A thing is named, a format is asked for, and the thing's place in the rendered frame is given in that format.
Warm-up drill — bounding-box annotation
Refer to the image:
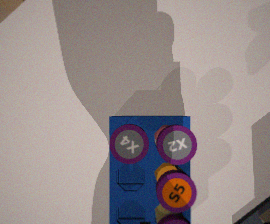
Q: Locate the blue tube rack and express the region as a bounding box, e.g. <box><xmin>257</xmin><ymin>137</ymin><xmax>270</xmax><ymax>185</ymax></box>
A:
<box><xmin>109</xmin><ymin>116</ymin><xmax>190</xmax><ymax>224</ymax></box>

